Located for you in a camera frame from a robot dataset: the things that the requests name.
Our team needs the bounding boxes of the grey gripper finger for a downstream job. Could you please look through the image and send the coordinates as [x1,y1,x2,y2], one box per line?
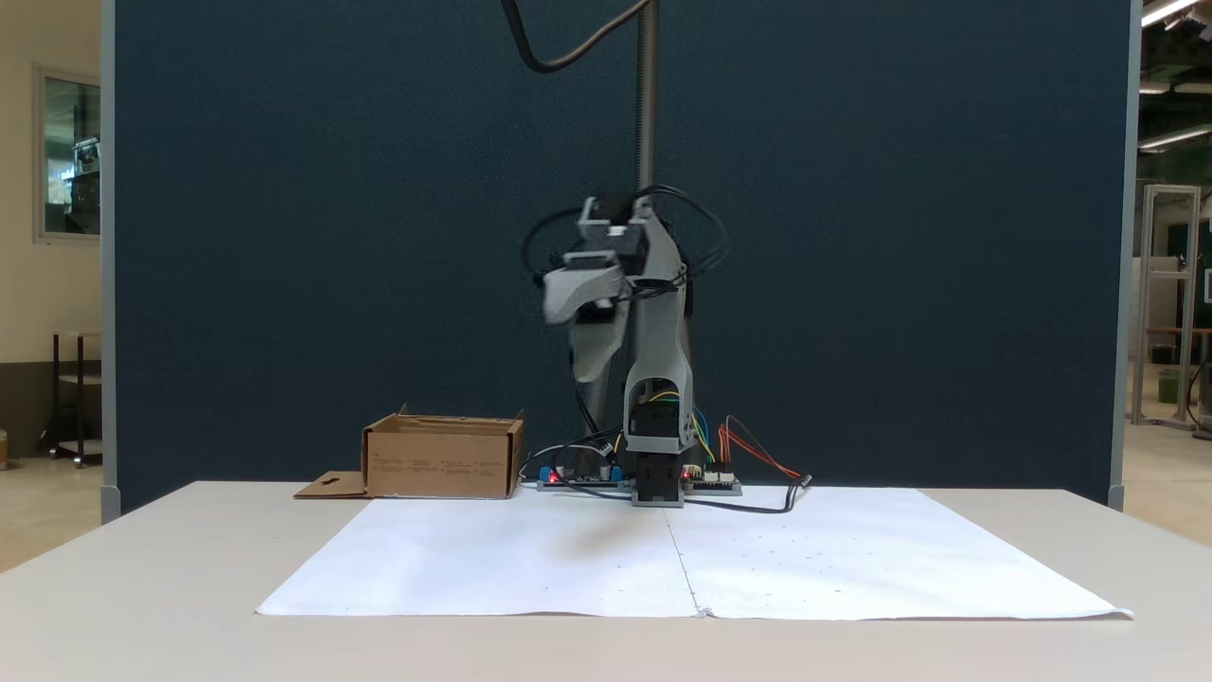
[541,266,629,329]
[570,304,633,386]

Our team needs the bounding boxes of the blue circuit board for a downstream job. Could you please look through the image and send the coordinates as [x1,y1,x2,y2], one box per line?
[536,462,628,493]

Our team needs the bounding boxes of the grey circuit board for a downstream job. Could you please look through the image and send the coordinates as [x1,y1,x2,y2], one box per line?
[683,462,743,496]

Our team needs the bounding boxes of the brown cardboard box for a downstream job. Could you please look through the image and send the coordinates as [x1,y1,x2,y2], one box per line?
[294,405,527,501]

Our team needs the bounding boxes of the white paper sheet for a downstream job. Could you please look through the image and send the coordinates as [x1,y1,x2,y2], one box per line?
[666,486,1135,622]
[256,493,703,619]

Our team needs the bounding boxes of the dark blue partition panel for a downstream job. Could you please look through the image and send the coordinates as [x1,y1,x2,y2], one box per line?
[99,0,1143,518]

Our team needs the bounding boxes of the black shelf cart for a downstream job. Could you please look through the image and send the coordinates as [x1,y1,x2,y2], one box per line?
[38,332,103,469]

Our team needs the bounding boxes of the ceiling light strip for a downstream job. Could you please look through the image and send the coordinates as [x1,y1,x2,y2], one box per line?
[1139,123,1212,153]
[1141,0,1212,28]

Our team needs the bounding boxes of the black base servo cable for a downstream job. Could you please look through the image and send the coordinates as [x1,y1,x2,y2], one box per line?
[572,383,628,475]

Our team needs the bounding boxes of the black forearm servo cable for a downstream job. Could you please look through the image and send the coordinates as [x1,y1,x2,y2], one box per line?
[520,206,584,285]

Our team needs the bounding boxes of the yellow green blue jumper wires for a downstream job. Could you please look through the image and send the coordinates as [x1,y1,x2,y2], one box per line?
[648,389,719,466]

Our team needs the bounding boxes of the black gripper servo cable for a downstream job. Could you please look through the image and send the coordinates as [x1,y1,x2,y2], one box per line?
[658,184,731,281]

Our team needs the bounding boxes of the red orange jumper wires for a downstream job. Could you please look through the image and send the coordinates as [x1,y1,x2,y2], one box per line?
[717,415,805,481]

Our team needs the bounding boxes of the metal camera stand pole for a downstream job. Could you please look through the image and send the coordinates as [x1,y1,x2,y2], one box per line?
[579,0,662,448]

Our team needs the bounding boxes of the black camera cable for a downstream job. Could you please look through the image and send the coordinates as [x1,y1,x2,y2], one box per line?
[500,0,654,75]

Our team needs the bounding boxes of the long black table cable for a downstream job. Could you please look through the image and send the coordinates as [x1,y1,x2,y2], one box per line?
[684,474,813,515]

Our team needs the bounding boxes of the wall window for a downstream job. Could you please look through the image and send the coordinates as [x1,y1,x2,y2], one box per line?
[33,64,103,246]

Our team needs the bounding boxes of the aluminium frame stand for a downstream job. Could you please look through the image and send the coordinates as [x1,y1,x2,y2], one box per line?
[1130,185,1204,433]

